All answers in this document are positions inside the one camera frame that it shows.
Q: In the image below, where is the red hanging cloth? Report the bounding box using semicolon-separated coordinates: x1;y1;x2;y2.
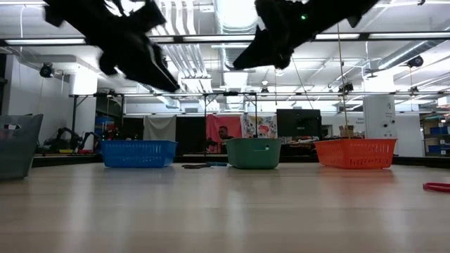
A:
206;114;243;154

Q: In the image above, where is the black rubber band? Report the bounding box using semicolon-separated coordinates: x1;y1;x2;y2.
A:
181;162;212;170

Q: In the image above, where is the red rubber band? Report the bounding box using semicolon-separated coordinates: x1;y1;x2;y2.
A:
422;181;450;193

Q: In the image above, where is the black background table frame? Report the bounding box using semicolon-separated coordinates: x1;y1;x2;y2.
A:
69;91;259;157

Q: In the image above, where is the white cabinet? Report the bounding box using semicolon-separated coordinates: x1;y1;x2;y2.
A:
363;94;397;141

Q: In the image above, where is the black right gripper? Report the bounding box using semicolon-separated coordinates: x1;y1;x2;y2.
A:
232;0;319;70

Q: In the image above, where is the floral hanging cloth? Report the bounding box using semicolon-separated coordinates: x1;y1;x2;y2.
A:
241;114;278;140

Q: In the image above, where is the black hanging camera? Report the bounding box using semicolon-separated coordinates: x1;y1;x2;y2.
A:
39;62;56;79
406;55;425;69

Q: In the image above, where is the storage shelf with blue bins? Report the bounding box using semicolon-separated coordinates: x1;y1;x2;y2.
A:
420;111;450;158

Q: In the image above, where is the grey plastic basket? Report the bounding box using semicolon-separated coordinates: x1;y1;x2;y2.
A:
0;114;44;182

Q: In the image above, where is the blue plastic basket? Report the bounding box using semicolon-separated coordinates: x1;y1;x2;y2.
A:
100;139;179;169

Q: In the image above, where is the thin hanging cord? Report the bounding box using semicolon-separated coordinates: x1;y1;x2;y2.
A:
336;22;349;138

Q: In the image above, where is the silver ceiling duct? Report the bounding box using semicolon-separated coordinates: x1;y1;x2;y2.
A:
212;0;263;71

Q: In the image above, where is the blue barrel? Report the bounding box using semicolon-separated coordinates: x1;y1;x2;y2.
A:
94;115;115;141

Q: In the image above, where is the black monitor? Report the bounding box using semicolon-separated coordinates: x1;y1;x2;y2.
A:
276;108;323;143

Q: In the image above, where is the person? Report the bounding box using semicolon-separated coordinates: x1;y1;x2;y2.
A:
217;125;234;155

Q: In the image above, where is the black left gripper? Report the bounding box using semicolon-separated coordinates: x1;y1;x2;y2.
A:
87;0;181;93

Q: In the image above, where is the grey hanging cloth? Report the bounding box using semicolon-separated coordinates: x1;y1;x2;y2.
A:
143;115;177;142

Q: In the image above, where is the green plastic basket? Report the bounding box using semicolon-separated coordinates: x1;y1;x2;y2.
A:
225;137;283;170

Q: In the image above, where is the orange plastic basket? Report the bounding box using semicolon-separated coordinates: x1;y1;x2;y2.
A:
314;138;398;170

